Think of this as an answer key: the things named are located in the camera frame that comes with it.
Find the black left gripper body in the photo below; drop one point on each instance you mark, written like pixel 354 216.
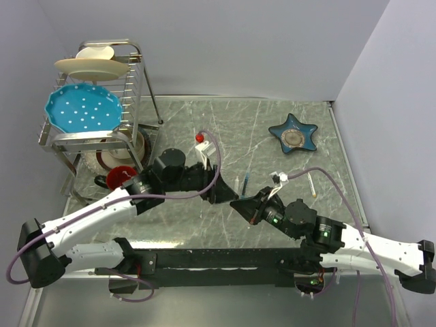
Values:
pixel 192 179

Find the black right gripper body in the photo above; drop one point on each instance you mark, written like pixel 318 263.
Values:
pixel 269 210

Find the white orange pen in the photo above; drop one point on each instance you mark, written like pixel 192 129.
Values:
pixel 236 184

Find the blue pen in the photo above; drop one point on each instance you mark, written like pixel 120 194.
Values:
pixel 245 183

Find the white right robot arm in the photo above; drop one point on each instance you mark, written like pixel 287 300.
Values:
pixel 327 243

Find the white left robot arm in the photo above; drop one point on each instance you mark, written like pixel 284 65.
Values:
pixel 48 250

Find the blue star-shaped dish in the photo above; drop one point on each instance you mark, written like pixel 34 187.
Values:
pixel 294 135

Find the red mug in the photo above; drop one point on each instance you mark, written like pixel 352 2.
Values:
pixel 115 178

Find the white bowl brown rim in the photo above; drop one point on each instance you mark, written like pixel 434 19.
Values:
pixel 109 159

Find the metal dish rack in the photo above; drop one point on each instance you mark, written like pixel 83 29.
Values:
pixel 77 151

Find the blue polka dot plate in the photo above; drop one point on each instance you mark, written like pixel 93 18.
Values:
pixel 76 108

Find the large cream plate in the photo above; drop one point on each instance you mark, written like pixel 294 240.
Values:
pixel 92 69

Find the small cream plate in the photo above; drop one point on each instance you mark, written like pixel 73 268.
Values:
pixel 100 52

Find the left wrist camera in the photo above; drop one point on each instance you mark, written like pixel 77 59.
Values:
pixel 204 149

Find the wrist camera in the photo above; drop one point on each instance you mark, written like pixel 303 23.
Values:
pixel 204 149
pixel 280 179

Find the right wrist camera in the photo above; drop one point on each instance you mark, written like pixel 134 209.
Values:
pixel 280 179

